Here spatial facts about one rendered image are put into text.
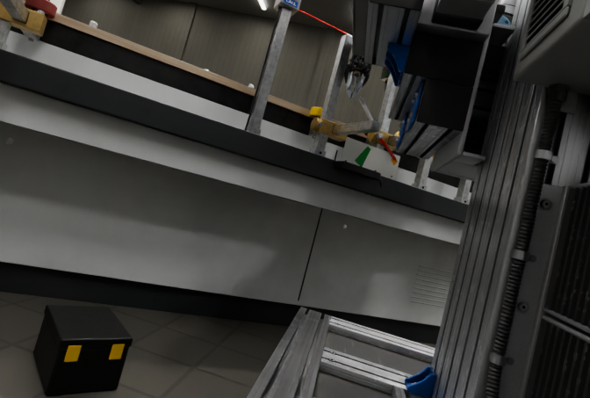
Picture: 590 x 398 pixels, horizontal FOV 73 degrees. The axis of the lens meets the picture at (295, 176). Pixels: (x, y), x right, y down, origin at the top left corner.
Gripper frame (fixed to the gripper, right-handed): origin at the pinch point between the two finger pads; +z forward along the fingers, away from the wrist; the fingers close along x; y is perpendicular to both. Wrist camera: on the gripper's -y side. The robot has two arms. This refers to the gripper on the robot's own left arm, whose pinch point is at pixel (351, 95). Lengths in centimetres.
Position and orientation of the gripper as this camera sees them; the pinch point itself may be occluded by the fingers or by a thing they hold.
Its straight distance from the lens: 149.5
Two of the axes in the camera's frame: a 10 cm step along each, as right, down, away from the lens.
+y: 0.4, -0.5, -10.0
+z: -2.6, 9.6, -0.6
